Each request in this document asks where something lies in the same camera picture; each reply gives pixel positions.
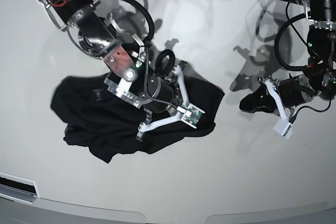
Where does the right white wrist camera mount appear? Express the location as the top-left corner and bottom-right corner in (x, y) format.
(136, 62), (205, 142)

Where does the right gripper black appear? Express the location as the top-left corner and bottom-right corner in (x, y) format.
(141, 76), (183, 114)

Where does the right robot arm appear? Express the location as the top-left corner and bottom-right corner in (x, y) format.
(37, 0), (188, 113)

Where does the white slotted table fixture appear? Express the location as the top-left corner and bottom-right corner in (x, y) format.
(1, 173), (40, 205)

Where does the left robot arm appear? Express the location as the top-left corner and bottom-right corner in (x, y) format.
(239, 0), (335, 115)

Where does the black t-shirt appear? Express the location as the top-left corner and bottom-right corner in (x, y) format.
(50, 74), (225, 163)

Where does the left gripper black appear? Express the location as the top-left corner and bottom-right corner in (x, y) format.
(239, 74), (317, 115)

